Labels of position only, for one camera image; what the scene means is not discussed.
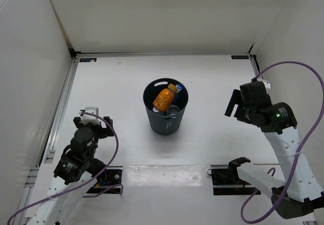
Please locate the blue corner sticker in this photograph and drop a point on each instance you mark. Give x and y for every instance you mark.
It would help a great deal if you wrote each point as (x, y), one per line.
(239, 57)
(87, 60)

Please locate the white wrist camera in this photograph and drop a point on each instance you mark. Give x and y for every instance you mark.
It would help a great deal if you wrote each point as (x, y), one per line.
(89, 116)
(265, 82)

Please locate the left blue corner sticker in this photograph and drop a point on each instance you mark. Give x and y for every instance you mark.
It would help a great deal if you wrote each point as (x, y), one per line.
(87, 60)

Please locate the orange juice bottle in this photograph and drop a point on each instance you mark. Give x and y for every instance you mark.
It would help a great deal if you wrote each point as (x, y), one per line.
(165, 98)

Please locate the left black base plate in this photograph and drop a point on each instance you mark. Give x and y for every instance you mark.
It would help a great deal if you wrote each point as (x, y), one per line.
(110, 182)

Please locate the left aluminium frame rail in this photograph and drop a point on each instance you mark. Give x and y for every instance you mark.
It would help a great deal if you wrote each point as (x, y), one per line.
(49, 147)

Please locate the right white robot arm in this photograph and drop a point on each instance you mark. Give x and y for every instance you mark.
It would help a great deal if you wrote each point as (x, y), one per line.
(299, 194)

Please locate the clear plastic bottle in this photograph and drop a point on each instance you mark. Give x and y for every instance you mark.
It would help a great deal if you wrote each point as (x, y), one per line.
(172, 110)

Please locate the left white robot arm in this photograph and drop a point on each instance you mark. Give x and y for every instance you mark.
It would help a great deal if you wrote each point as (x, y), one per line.
(77, 170)

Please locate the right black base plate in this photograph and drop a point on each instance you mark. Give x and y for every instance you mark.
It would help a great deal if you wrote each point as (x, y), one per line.
(223, 185)

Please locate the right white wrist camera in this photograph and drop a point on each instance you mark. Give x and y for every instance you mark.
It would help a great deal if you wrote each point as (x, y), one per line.
(265, 82)

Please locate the dark grey plastic bin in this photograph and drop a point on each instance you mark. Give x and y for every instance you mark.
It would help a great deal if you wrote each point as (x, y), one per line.
(165, 122)

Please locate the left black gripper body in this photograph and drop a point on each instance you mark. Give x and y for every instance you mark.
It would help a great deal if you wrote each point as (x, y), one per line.
(100, 132)

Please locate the blue label plastic bottle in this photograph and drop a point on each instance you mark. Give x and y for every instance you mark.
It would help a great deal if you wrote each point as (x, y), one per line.
(179, 88)

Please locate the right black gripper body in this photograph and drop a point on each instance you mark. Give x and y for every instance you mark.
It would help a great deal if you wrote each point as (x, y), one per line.
(243, 113)

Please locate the green label plastic bottle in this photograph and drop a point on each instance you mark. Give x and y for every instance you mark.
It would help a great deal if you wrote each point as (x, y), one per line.
(157, 111)

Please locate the right blue corner sticker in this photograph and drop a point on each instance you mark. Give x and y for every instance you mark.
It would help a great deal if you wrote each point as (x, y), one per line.
(239, 57)

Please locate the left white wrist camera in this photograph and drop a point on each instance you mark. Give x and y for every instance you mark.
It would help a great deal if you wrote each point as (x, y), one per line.
(89, 116)

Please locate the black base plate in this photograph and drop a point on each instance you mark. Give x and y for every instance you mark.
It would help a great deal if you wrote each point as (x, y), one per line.
(110, 182)
(223, 185)

